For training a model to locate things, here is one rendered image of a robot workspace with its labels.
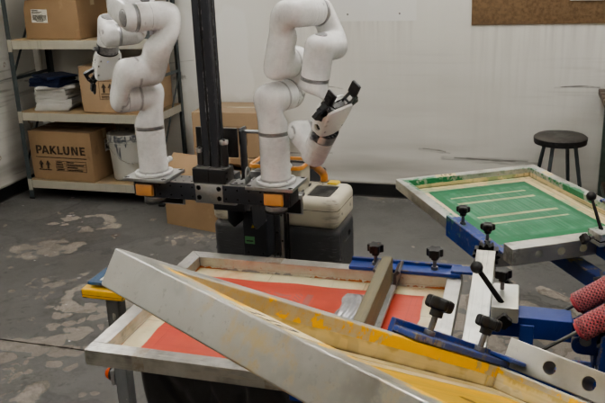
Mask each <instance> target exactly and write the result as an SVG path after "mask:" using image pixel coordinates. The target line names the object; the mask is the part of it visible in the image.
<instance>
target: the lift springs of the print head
mask: <svg viewBox="0 0 605 403"><path fill-rule="evenodd" d="M570 301H571V302H572V305H570V306H568V307H566V308H564V309H565V310H569V309H572V308H575V309H576V310H577V311H578V312H581V313H582V314H583V313H585V312H587V311H589V310H591V309H592V310H591V311H589V312H587V313H585V314H584V315H582V316H580V317H578V318H576V319H574V320H573V321H574V323H573V327H574V329H575V331H573V332H572V333H570V334H568V335H566V336H563V337H561V338H560V339H558V340H556V341H554V342H553V343H551V344H549V345H546V346H544V347H542V348H541V349H543V350H547V349H549V348H551V347H553V346H555V345H557V344H559V343H561V342H563V341H564V340H566V339H568V338H570V337H572V336H575V335H577V334H578V336H579V337H580V338H581V339H585V340H586V341H588V340H590V339H592V338H594V337H595V336H598V335H600V334H602V333H604V332H605V304H603V305H601V306H599V305H600V304H602V303H604V302H605V275H603V276H601V278H600V279H598V280H597V281H595V282H592V283H590V284H588V285H586V286H584V287H583V288H581V289H580V290H578V291H575V292H573V293H572V294H571V298H570ZM597 306H599V307H598V308H596V307H597ZM594 308H596V309H594Z"/></svg>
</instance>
